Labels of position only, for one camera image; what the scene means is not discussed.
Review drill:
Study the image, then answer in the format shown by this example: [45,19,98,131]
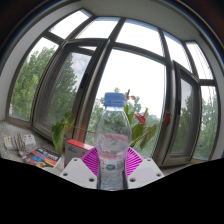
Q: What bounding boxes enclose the potted plant in white pot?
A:
[50,88,173,156]

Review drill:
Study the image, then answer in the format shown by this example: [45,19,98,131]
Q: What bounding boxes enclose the large dark-framed window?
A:
[4,8,221,168]

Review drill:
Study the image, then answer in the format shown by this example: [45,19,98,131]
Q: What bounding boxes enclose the colourful dark book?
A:
[22,147,62,169]

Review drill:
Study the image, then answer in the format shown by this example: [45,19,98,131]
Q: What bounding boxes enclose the clear blue-capped water bottle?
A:
[94,92,133,191]

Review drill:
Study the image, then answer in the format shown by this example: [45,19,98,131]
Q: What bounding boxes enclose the white power strip with cable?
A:
[3,132,37,158]

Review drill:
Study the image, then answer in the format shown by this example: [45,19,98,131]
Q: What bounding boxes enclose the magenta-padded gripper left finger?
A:
[59,147,101,190]

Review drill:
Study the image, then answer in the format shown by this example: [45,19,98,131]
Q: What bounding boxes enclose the white and red filament box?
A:
[63,139,96,168]

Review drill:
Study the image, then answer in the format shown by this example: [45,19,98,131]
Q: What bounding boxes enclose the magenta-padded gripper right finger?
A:
[125,147,165,190]

